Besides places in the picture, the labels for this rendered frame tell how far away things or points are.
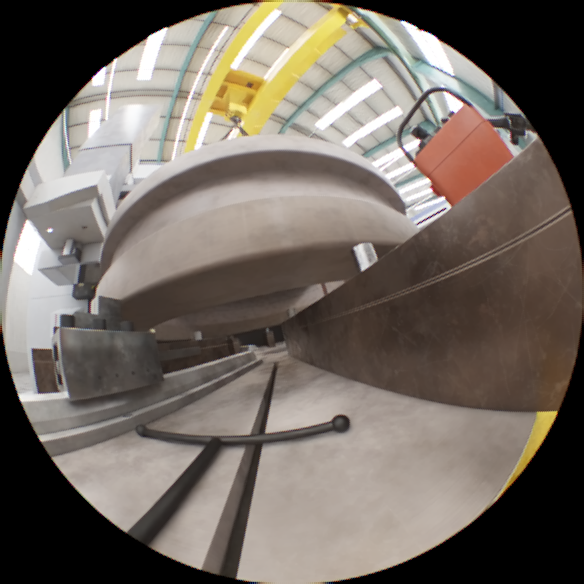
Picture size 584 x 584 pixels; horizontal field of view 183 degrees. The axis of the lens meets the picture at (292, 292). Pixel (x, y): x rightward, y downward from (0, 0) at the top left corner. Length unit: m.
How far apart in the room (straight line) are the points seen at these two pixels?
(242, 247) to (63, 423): 0.91
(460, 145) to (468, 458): 0.48
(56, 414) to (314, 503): 0.73
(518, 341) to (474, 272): 0.14
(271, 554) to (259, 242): 0.76
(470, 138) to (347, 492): 0.57
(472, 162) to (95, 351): 1.01
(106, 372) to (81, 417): 0.21
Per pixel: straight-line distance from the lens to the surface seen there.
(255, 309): 5.19
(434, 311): 0.40
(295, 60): 11.34
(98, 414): 0.81
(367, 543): 0.28
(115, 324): 0.90
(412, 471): 0.34
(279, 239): 0.68
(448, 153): 0.39
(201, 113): 11.60
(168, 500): 0.37
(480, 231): 0.35
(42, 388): 1.99
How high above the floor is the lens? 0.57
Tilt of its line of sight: 12 degrees up
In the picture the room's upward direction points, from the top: 14 degrees counter-clockwise
